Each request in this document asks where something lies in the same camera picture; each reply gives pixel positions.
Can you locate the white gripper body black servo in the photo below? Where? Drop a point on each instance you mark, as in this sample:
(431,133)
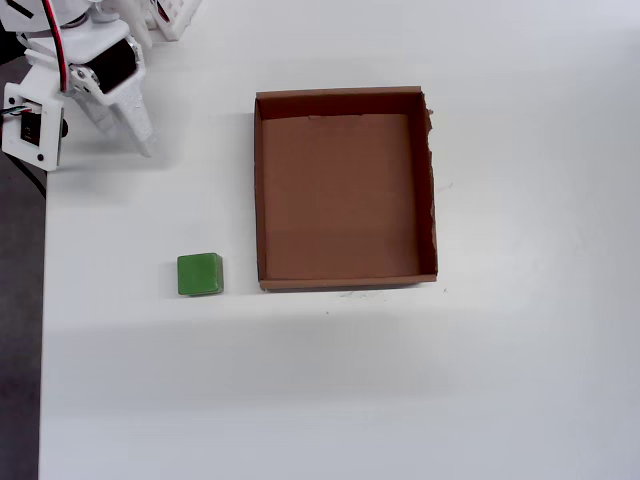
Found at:
(116,64)

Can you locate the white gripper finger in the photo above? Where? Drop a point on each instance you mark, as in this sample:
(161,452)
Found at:
(95,102)
(135,120)

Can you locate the green cube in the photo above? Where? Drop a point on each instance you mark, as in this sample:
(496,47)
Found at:
(200,274)

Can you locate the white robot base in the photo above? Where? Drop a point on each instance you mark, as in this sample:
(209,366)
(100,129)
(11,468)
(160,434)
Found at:
(172,27)

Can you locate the brown cardboard box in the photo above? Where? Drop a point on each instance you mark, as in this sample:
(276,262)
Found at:
(340,200)

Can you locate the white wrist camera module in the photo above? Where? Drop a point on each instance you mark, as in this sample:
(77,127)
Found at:
(45,150)

